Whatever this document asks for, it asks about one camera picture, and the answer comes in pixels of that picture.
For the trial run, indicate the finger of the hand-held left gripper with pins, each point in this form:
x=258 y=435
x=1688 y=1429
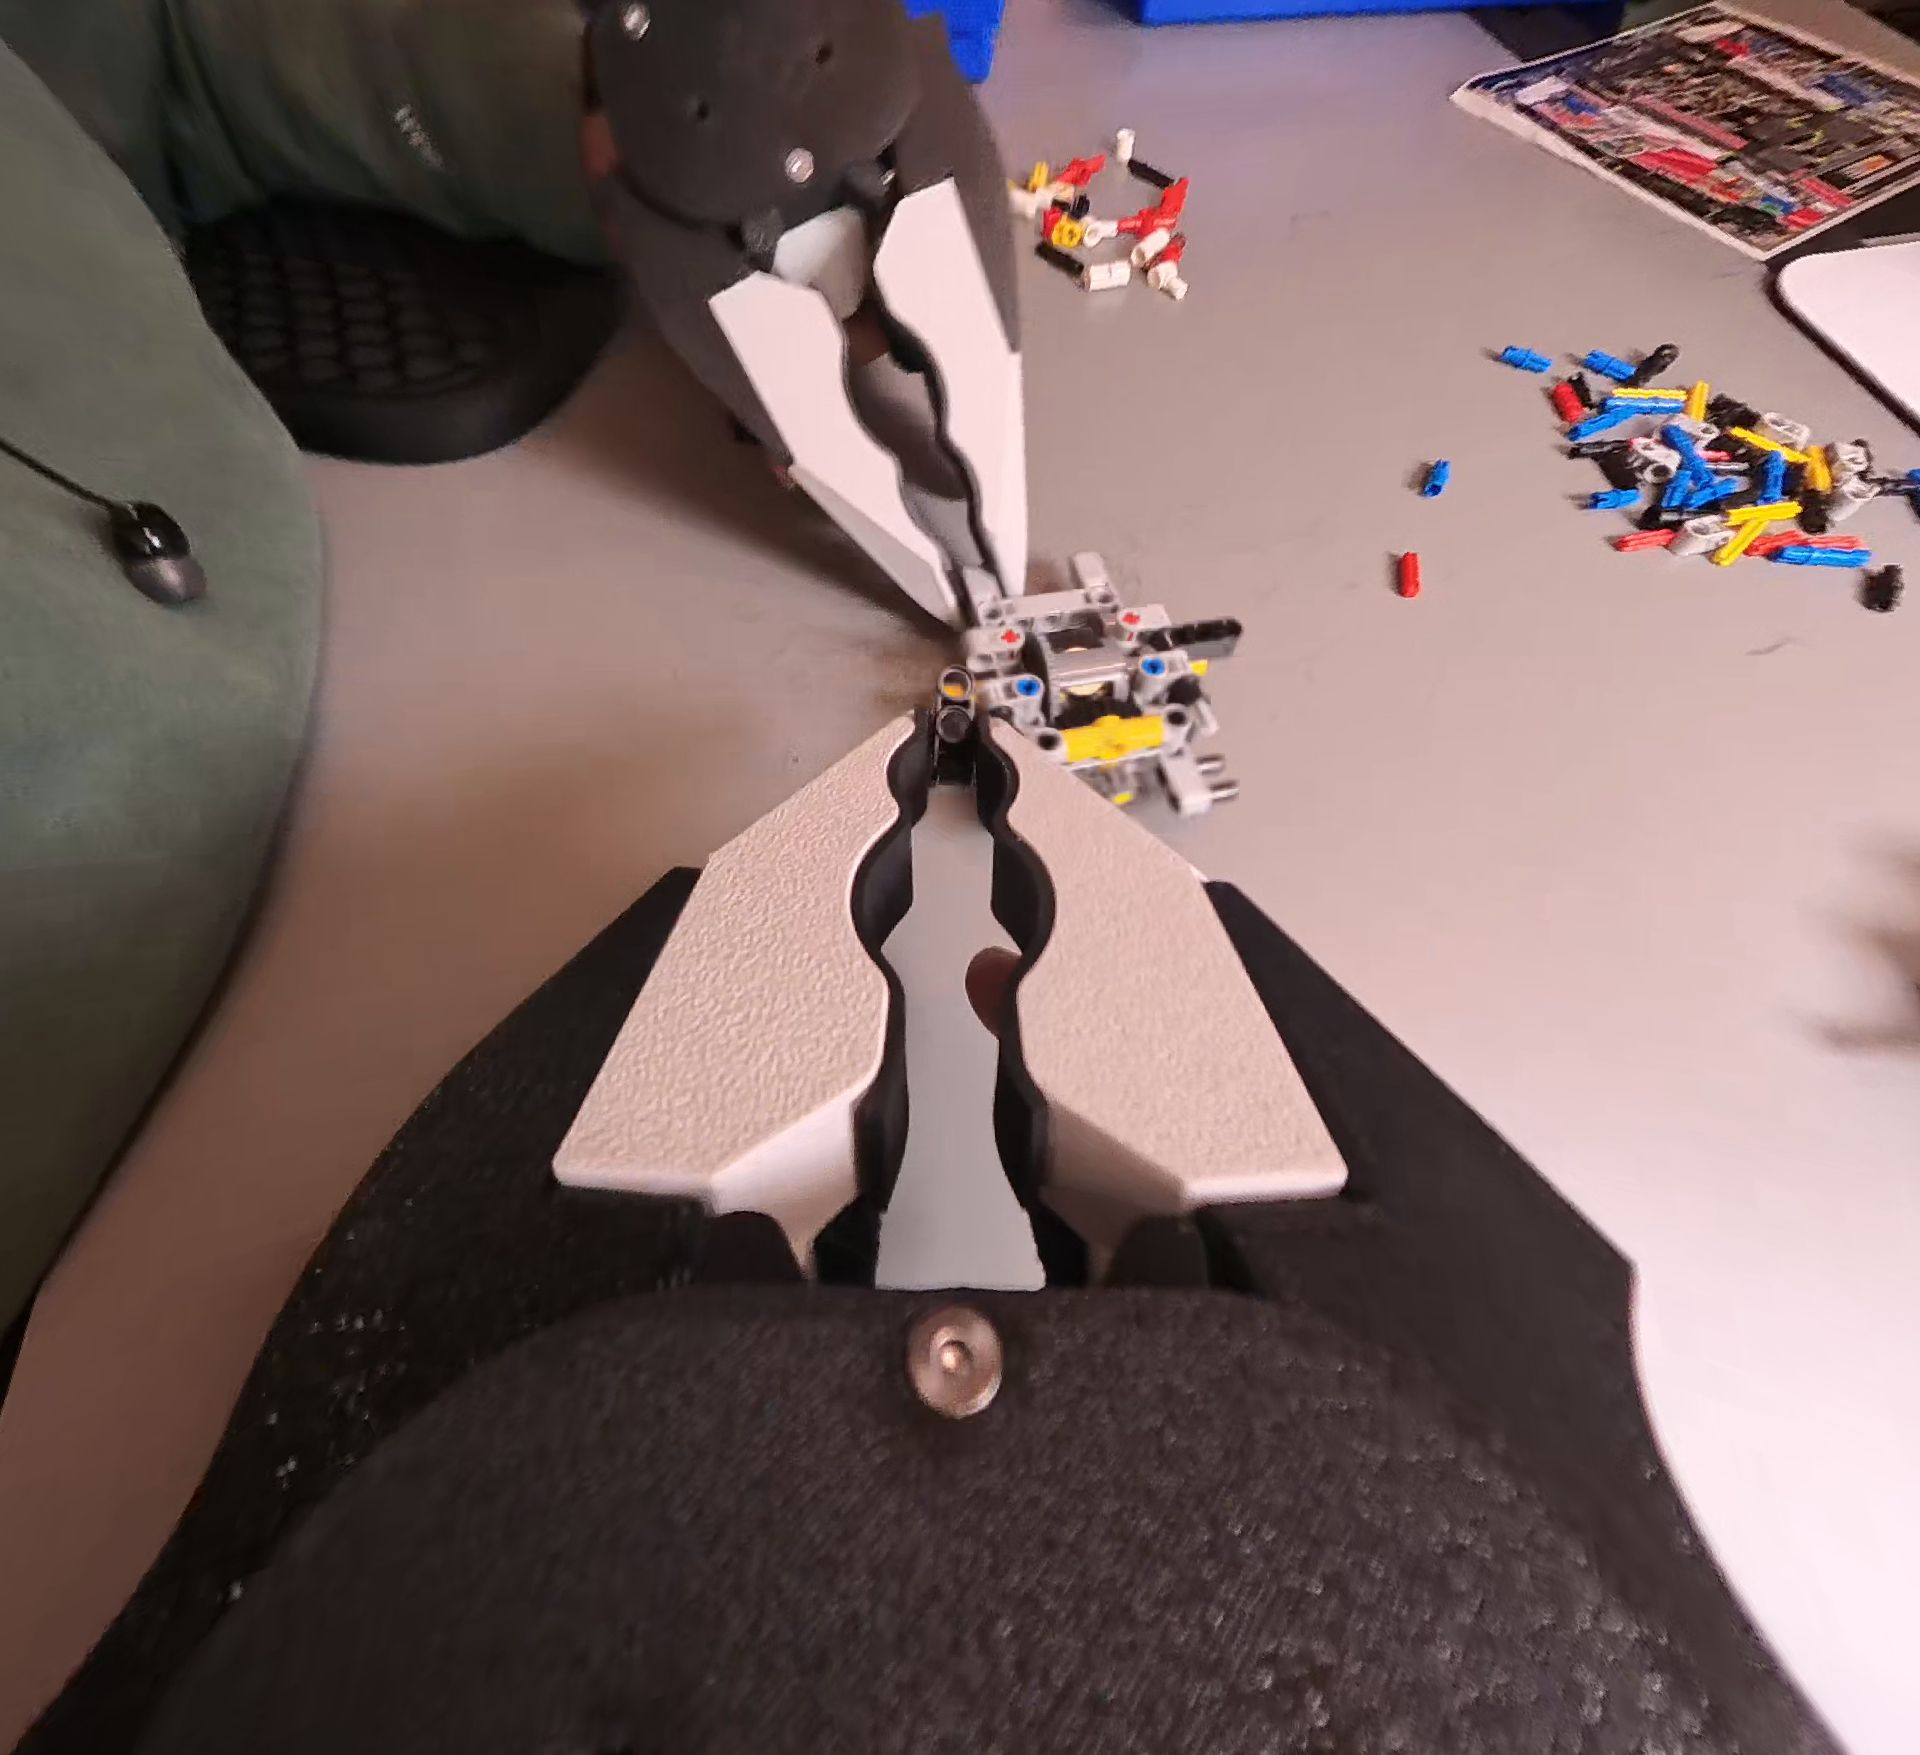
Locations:
x=967 y=313
x=794 y=392

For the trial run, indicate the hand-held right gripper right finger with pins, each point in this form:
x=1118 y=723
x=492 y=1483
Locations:
x=1183 y=1021

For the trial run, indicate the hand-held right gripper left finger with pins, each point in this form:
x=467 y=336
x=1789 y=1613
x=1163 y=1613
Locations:
x=719 y=1021

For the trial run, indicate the grey lego gear assembly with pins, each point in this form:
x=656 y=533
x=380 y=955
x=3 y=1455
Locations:
x=1118 y=735

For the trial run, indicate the person's left forearm green sleeve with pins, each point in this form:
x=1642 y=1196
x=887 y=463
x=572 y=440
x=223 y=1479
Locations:
x=301 y=30

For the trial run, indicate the cluster of red white lego pieces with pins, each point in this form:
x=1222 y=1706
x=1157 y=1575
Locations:
x=1157 y=218

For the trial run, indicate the lego instruction booklet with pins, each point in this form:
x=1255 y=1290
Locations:
x=1694 y=119

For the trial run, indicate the pile of small lego pins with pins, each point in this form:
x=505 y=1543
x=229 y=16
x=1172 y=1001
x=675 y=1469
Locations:
x=1711 y=465

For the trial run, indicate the black lego pin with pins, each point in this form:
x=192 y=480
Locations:
x=1885 y=586

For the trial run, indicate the person's green sweater torso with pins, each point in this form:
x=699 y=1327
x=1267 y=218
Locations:
x=135 y=808

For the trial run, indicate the black clip-on microphone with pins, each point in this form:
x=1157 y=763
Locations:
x=160 y=557

